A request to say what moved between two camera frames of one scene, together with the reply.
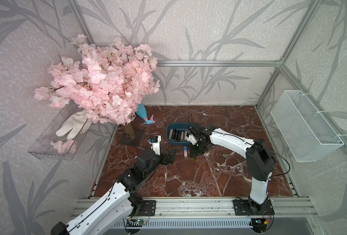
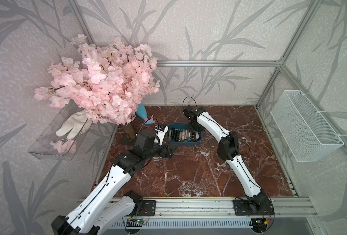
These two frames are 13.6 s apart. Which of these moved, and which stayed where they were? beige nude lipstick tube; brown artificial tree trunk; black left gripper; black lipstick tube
Moved: black left gripper
Stayed: beige nude lipstick tube; black lipstick tube; brown artificial tree trunk
